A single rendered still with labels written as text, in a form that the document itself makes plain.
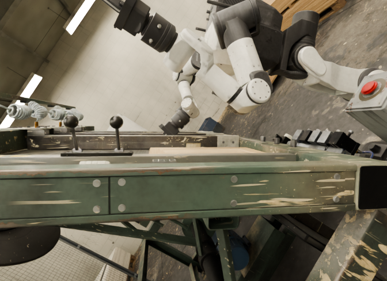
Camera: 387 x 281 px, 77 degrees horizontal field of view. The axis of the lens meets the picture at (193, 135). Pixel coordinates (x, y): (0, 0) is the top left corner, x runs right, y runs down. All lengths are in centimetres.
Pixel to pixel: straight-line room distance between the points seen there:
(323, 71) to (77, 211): 105
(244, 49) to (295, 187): 46
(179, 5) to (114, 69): 233
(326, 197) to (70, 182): 55
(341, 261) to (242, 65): 59
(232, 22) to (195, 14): 609
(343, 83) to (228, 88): 68
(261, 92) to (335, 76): 57
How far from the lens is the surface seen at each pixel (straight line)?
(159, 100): 629
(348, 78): 133
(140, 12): 73
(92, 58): 663
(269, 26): 111
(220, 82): 75
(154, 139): 129
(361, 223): 76
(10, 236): 169
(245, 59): 82
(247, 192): 55
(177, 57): 76
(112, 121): 71
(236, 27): 87
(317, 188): 63
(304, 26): 123
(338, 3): 444
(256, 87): 76
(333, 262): 77
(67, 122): 73
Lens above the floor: 134
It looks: 9 degrees down
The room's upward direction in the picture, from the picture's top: 57 degrees counter-clockwise
